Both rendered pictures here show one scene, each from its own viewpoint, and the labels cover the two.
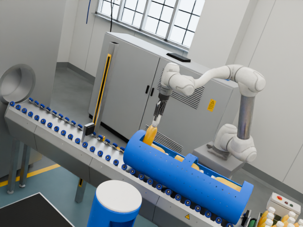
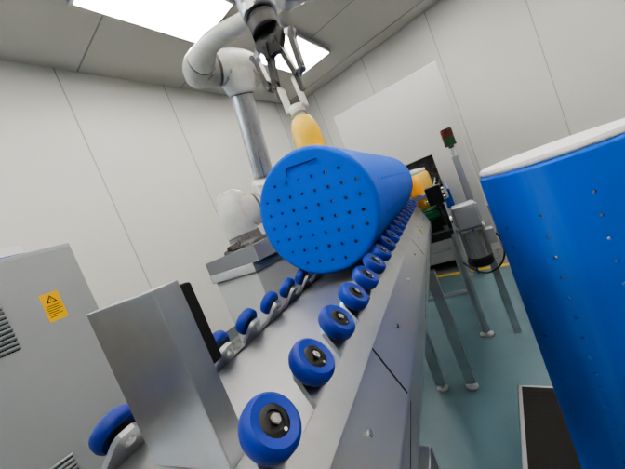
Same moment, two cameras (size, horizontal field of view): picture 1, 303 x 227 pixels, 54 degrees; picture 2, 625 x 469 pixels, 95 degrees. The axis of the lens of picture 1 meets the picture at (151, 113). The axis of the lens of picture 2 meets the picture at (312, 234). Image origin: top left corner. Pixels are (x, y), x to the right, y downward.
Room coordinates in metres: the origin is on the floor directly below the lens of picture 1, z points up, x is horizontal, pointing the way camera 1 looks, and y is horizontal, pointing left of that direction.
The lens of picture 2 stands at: (1.93, 0.68, 1.09)
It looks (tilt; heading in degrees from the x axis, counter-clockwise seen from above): 4 degrees down; 274
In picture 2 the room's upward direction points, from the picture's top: 22 degrees counter-clockwise
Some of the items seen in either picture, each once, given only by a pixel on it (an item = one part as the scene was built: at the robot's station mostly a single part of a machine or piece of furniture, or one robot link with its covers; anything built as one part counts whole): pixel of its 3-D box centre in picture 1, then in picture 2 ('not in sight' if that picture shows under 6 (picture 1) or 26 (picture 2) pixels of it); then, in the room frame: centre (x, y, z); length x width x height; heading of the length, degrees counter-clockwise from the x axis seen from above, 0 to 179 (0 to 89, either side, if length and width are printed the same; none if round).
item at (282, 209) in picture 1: (283, 207); not in sight; (1.81, -1.09, 1.05); 0.20 x 0.10 x 0.10; 68
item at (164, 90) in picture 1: (165, 89); (257, 6); (1.91, -0.05, 1.61); 0.09 x 0.09 x 0.06
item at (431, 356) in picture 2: not in sight; (422, 334); (1.71, -0.76, 0.31); 0.06 x 0.06 x 0.63; 68
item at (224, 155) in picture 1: (218, 149); (244, 241); (2.35, -0.65, 1.09); 0.22 x 0.18 x 0.06; 65
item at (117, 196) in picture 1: (119, 195); (552, 148); (1.44, 0.04, 1.03); 0.28 x 0.28 x 0.01
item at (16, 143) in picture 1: (13, 166); not in sight; (2.31, 1.12, 0.31); 0.06 x 0.06 x 0.63; 68
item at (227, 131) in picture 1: (227, 137); (236, 212); (2.34, -0.68, 1.23); 0.18 x 0.16 x 0.22; 33
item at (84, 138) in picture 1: (88, 133); (173, 372); (2.11, 0.44, 1.00); 0.10 x 0.04 x 0.15; 158
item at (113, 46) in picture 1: (94, 130); not in sight; (2.48, 0.47, 0.85); 0.06 x 0.06 x 1.70; 68
